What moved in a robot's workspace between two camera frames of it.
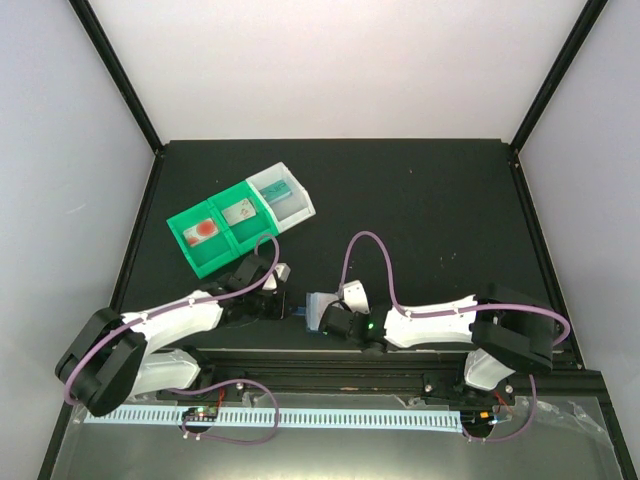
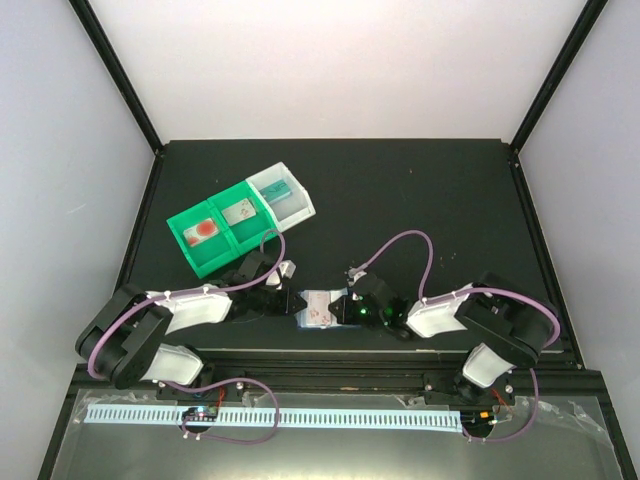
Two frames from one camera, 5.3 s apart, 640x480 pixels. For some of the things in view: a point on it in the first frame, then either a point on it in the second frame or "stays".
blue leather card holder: (316, 304) stays
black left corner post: (118, 72) stays
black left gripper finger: (284, 305) -> (293, 303)
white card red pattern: (238, 212) stays
